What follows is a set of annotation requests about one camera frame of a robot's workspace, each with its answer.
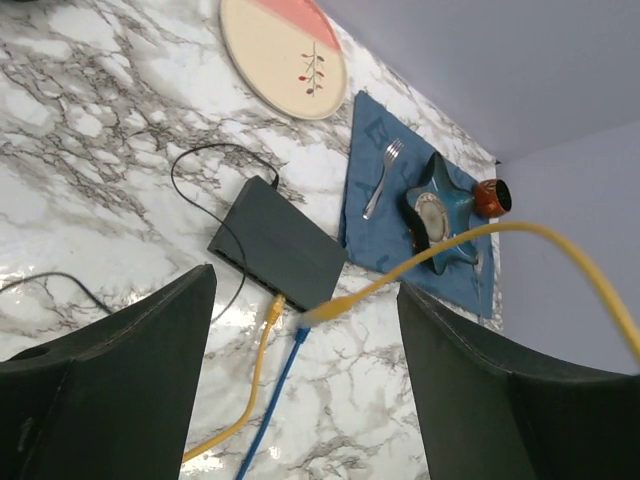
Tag blue ethernet cable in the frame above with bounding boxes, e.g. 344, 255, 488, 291
234, 323, 312, 480

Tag black network switch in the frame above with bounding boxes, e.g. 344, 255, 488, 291
208, 176, 347, 312

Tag orange-brown mug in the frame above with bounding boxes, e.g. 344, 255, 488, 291
472, 179, 512, 219

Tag black power cord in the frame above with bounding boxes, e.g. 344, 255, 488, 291
0, 143, 281, 324

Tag silver fork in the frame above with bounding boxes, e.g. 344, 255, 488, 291
362, 139, 404, 220

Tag blue star-shaped dish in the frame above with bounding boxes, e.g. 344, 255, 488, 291
400, 152, 474, 253

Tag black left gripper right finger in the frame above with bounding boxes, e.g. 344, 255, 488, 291
397, 284, 639, 479

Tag yellow ethernet cable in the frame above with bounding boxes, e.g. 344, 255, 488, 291
302, 220, 640, 362
181, 293, 287, 464

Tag pink and cream round plate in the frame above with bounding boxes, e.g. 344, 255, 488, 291
219, 0, 348, 120

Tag blue cloth placemat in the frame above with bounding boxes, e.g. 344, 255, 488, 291
338, 91, 495, 318

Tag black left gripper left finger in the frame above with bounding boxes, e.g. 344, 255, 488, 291
1, 264, 217, 479

